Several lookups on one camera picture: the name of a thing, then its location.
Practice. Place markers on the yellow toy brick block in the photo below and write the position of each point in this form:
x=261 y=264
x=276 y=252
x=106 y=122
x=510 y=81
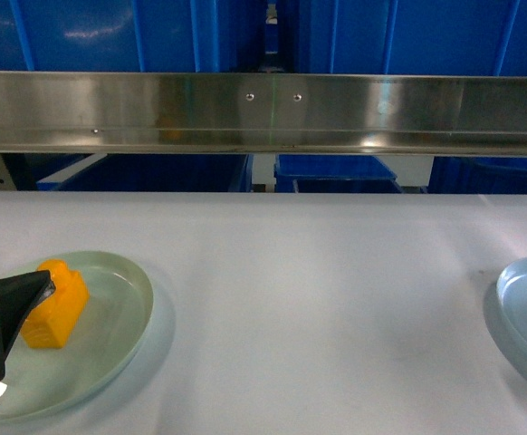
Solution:
x=50 y=323

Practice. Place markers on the blue bin lower right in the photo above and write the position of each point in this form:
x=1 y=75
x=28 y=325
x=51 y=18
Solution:
x=489 y=175

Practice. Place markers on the large blue bin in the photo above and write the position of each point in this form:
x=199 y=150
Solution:
x=131 y=36
x=479 y=38

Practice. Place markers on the stainless steel shelf rail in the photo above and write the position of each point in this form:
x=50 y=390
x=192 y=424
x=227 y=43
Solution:
x=159 y=113

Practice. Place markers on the blue bin lower left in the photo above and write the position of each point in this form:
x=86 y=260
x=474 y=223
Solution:
x=162 y=173

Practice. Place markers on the pale green round plate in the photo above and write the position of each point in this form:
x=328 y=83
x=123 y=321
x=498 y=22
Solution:
x=107 y=335

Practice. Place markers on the blue bin lower middle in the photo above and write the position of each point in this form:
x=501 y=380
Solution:
x=333 y=174

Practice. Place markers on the large blue bin right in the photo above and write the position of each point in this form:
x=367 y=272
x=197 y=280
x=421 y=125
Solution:
x=479 y=38

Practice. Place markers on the large blue bin left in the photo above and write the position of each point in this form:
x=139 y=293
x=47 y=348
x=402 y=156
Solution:
x=131 y=36

